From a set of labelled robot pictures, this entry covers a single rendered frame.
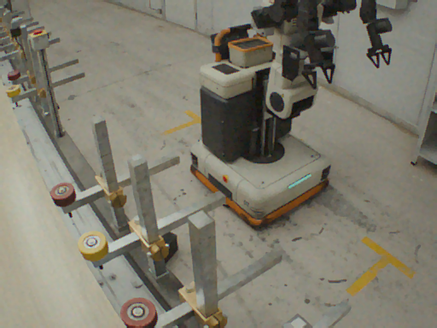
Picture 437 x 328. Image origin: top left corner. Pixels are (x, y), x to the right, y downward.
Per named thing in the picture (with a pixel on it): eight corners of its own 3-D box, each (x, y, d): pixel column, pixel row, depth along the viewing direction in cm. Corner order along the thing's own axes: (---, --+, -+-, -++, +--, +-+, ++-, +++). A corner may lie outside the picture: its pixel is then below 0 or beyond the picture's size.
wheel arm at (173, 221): (218, 199, 119) (218, 189, 116) (225, 206, 116) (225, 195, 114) (90, 262, 98) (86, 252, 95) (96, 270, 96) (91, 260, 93)
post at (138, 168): (164, 279, 115) (139, 150, 86) (170, 286, 113) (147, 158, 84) (154, 284, 113) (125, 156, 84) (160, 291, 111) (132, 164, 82)
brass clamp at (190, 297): (197, 290, 96) (196, 279, 93) (230, 325, 87) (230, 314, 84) (177, 301, 93) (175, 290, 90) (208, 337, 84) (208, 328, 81)
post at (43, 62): (62, 131, 176) (44, 45, 149) (65, 135, 173) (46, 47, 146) (55, 134, 174) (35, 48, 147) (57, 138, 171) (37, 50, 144)
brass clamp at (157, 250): (147, 225, 110) (144, 213, 107) (171, 254, 101) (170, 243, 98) (129, 235, 107) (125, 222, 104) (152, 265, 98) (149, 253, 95)
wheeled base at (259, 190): (188, 174, 256) (185, 142, 241) (261, 141, 285) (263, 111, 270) (255, 234, 212) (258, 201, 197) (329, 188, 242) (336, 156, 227)
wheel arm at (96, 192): (175, 161, 135) (174, 150, 132) (180, 165, 132) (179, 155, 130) (61, 210, 114) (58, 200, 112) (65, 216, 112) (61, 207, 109)
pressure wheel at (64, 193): (76, 227, 111) (66, 199, 105) (55, 222, 113) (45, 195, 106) (86, 210, 118) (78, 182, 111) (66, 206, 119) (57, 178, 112)
